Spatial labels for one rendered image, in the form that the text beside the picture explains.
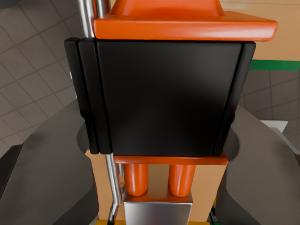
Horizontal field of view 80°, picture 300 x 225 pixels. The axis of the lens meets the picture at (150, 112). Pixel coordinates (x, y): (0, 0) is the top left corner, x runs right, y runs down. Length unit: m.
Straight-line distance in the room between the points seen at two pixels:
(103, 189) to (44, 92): 1.20
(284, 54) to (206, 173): 0.60
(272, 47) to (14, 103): 1.82
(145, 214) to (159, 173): 0.04
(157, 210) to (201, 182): 0.43
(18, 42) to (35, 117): 0.64
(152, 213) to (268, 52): 0.81
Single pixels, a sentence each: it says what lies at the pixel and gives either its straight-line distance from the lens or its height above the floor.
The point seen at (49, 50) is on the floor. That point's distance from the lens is 1.52.
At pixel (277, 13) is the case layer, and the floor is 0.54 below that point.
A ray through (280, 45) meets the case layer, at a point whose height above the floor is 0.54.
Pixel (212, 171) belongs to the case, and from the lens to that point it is 0.57.
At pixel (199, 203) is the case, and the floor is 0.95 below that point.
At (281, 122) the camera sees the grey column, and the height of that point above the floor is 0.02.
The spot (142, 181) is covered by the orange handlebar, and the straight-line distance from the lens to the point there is 0.16.
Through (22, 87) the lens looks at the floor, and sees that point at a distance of 1.76.
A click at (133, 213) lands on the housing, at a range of 0.19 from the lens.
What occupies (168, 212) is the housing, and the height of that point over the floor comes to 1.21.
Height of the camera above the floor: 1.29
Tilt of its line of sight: 57 degrees down
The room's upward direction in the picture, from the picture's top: 178 degrees counter-clockwise
